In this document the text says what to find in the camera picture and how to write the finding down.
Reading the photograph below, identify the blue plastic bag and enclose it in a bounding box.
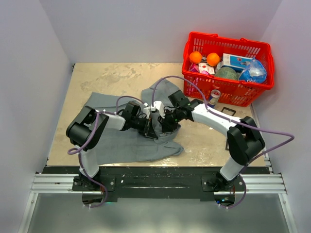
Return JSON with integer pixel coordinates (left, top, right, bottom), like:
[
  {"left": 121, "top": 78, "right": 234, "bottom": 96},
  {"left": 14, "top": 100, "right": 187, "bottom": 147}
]
[{"left": 239, "top": 59, "right": 267, "bottom": 83}]

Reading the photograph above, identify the aluminium frame rail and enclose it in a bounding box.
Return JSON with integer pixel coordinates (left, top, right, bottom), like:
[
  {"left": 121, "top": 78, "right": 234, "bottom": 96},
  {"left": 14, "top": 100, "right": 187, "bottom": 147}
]
[{"left": 17, "top": 172, "right": 76, "bottom": 233}]

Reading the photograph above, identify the pink white small box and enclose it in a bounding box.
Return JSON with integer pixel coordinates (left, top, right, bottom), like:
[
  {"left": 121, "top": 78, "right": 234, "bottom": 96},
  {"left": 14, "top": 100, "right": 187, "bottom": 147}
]
[{"left": 189, "top": 63, "right": 215, "bottom": 75}]

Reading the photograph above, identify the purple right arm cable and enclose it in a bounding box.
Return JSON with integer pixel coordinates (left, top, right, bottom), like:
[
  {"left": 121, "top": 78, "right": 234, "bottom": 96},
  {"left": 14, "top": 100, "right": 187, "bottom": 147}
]
[{"left": 150, "top": 76, "right": 295, "bottom": 210}]

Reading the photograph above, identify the black rectangular frame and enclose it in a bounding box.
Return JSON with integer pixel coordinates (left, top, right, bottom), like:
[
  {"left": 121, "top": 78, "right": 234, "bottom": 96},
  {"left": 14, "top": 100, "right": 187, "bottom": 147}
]
[{"left": 221, "top": 107, "right": 237, "bottom": 116}]

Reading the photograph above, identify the orange fruit left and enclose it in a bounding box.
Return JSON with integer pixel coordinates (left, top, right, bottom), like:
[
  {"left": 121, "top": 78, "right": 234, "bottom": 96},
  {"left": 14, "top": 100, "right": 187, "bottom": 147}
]
[{"left": 189, "top": 51, "right": 202, "bottom": 64}]

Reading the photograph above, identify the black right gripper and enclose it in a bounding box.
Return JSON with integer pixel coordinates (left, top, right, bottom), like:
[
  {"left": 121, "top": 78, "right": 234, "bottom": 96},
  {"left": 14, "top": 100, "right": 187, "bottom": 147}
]
[{"left": 158, "top": 107, "right": 183, "bottom": 133}]

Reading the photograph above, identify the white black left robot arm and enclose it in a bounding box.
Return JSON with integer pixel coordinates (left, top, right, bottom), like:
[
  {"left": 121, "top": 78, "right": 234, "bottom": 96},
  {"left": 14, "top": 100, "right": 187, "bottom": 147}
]
[{"left": 66, "top": 101, "right": 158, "bottom": 191}]

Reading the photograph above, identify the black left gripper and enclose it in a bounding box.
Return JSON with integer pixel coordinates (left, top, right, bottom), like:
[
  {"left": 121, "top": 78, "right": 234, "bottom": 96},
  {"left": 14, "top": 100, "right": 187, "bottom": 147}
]
[{"left": 131, "top": 116, "right": 157, "bottom": 139}]

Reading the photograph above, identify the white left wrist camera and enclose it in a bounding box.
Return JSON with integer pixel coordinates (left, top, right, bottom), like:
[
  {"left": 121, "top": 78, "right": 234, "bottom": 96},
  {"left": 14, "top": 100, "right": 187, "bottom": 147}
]
[{"left": 143, "top": 107, "right": 152, "bottom": 119}]

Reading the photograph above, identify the white blue light bulb box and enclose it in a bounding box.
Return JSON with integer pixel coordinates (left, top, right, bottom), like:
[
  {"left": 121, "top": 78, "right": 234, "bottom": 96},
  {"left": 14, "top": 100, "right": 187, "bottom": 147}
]
[{"left": 221, "top": 53, "right": 252, "bottom": 72}]

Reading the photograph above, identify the grey button-up shirt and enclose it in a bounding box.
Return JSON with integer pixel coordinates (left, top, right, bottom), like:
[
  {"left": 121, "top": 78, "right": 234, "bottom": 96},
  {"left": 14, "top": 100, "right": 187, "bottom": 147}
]
[{"left": 85, "top": 80, "right": 184, "bottom": 165}]

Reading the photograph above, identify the orange fruit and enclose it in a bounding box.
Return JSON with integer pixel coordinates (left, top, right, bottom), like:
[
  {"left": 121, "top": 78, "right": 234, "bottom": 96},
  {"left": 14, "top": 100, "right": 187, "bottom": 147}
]
[
  {"left": 189, "top": 51, "right": 202, "bottom": 64},
  {"left": 207, "top": 52, "right": 221, "bottom": 67}
]

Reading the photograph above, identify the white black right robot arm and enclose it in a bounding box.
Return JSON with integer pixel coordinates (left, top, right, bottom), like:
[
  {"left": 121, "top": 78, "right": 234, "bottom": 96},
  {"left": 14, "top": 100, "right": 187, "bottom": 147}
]
[{"left": 151, "top": 90, "right": 265, "bottom": 191}]

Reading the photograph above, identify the red plastic shopping basket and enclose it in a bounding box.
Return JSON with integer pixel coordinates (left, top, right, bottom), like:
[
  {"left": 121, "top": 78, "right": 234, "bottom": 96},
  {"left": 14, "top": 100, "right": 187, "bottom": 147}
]
[{"left": 182, "top": 32, "right": 275, "bottom": 107}]

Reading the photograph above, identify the blue silver drink can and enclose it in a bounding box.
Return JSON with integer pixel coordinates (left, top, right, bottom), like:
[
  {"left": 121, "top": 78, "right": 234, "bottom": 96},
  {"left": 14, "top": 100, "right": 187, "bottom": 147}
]
[{"left": 207, "top": 89, "right": 221, "bottom": 108}]

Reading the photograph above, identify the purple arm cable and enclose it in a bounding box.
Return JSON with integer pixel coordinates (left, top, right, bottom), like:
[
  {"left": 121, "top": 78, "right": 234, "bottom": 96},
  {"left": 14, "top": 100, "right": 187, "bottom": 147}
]
[
  {"left": 150, "top": 76, "right": 295, "bottom": 210},
  {"left": 67, "top": 95, "right": 149, "bottom": 208}
]

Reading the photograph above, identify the green melon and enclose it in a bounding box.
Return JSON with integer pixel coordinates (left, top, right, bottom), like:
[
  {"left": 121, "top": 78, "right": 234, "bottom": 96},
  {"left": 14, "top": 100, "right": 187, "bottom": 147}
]
[{"left": 214, "top": 67, "right": 239, "bottom": 81}]

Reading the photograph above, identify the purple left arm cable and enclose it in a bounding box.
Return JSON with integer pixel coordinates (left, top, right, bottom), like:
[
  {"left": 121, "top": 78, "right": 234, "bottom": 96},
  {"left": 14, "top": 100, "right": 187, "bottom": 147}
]
[{"left": 67, "top": 95, "right": 149, "bottom": 208}]

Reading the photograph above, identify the orange fruit right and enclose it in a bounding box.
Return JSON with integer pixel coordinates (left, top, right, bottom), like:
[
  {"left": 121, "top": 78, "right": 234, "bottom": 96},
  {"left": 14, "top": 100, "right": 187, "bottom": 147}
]
[{"left": 207, "top": 52, "right": 221, "bottom": 67}]

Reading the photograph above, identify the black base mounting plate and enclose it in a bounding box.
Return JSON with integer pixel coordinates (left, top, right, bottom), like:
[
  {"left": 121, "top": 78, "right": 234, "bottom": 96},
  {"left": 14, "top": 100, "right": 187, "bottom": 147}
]
[{"left": 41, "top": 166, "right": 270, "bottom": 204}]

